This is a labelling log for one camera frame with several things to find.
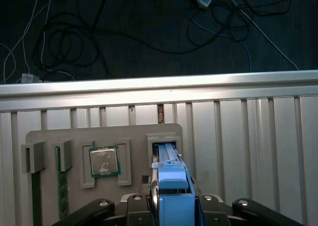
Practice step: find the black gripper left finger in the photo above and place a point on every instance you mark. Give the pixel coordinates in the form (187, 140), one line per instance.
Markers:
(137, 211)

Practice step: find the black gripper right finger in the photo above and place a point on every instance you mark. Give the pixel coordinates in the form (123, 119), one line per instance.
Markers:
(210, 211)

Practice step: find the hard disk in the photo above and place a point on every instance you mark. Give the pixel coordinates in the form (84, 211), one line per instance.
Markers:
(174, 176)

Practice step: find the silver CPU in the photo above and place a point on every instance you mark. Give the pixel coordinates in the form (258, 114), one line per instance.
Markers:
(104, 161)

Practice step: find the grey parts rack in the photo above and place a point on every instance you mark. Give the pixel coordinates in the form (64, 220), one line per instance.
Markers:
(104, 134)

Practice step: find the small white plug adapter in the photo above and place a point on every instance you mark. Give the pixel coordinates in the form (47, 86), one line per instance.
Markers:
(27, 78)

